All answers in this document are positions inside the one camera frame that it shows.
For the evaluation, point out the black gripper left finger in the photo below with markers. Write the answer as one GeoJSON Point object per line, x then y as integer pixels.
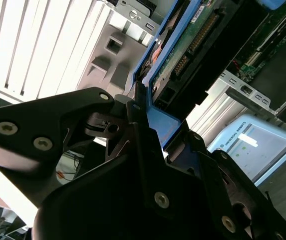
{"type": "Point", "coordinates": [33, 117]}

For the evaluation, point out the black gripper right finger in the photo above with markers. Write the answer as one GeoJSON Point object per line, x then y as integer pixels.
{"type": "Point", "coordinates": [220, 180]}

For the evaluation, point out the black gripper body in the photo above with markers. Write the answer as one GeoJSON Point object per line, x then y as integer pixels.
{"type": "Point", "coordinates": [95, 212]}

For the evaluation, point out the hard disk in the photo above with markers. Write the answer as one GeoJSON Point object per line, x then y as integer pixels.
{"type": "Point", "coordinates": [162, 122]}

